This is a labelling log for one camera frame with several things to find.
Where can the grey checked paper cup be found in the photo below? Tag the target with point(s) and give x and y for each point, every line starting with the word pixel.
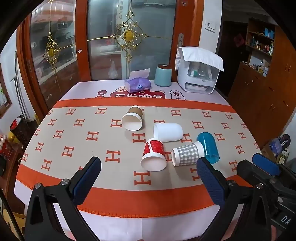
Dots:
pixel 187 153

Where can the wooden cabinet with shelves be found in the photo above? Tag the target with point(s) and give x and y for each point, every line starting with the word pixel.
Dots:
pixel 259 97

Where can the small gold door ornament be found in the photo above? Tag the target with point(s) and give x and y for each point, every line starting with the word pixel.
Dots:
pixel 51 51

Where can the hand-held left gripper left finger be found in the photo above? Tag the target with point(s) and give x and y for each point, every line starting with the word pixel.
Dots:
pixel 85 183

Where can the metal pole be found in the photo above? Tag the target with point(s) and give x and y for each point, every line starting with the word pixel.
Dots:
pixel 18 92

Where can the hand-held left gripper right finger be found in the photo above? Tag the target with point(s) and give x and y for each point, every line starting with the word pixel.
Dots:
pixel 211 183

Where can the white cloth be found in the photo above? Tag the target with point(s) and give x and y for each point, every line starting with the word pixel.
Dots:
pixel 198 55

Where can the white countertop appliance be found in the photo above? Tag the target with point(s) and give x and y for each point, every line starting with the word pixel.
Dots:
pixel 198 78

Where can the brown paper cup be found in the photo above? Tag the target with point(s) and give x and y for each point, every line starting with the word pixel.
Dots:
pixel 136 111

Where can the wooden framed glass door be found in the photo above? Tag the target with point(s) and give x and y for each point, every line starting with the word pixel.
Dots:
pixel 57 76
pixel 150 46

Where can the orange beige patterned tablecloth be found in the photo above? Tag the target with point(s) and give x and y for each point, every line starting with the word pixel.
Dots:
pixel 69 129

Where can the purple tissue pack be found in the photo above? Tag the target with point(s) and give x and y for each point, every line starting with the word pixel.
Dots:
pixel 137 84

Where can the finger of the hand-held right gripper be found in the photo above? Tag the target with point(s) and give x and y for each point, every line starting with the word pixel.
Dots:
pixel 247 170
pixel 266 165

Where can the dark woven basket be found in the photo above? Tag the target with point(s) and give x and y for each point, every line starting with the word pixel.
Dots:
pixel 22 129

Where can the teal canister with brown lid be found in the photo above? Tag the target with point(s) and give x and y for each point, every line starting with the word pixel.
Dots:
pixel 163 76

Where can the pile of boxes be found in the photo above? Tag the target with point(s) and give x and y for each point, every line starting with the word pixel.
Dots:
pixel 278 148

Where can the white wall switch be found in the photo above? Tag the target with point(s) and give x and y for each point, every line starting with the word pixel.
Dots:
pixel 210 26

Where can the white plastic cup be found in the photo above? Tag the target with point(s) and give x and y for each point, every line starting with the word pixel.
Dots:
pixel 168 132

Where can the wooden picture frame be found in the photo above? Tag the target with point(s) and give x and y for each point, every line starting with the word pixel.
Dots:
pixel 5 102

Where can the red paper cup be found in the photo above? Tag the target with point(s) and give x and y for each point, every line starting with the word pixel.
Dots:
pixel 154 149

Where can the large gold door ornament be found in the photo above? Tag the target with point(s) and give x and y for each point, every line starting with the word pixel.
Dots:
pixel 128 35

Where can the blue translucent plastic cup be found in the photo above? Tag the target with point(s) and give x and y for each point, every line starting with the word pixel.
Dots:
pixel 209 146

